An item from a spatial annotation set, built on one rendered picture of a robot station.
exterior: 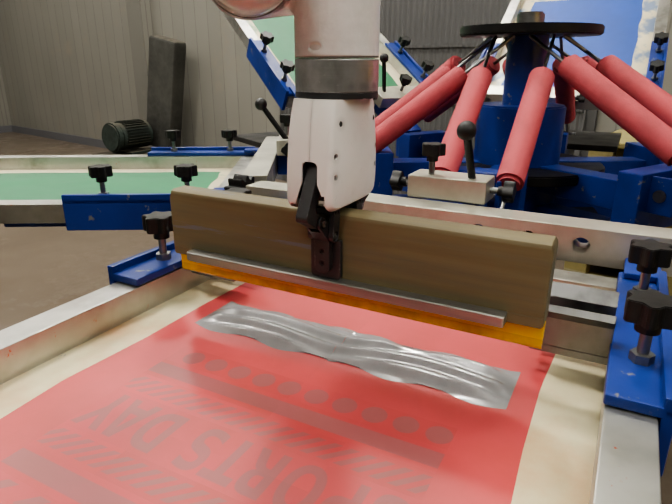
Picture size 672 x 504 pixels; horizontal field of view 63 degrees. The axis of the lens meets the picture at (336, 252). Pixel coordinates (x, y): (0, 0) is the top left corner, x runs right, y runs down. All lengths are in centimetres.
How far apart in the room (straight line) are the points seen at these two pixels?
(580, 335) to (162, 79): 655
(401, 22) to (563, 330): 460
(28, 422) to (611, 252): 68
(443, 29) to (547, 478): 453
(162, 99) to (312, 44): 649
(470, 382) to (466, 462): 11
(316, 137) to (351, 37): 9
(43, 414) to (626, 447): 47
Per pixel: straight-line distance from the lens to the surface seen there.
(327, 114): 47
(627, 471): 44
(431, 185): 87
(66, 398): 57
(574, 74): 122
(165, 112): 695
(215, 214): 60
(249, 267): 58
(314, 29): 49
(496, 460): 47
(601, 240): 79
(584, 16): 253
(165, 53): 685
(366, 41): 49
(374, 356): 58
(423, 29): 495
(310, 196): 48
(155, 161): 166
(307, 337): 60
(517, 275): 48
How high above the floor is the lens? 125
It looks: 19 degrees down
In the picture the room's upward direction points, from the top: straight up
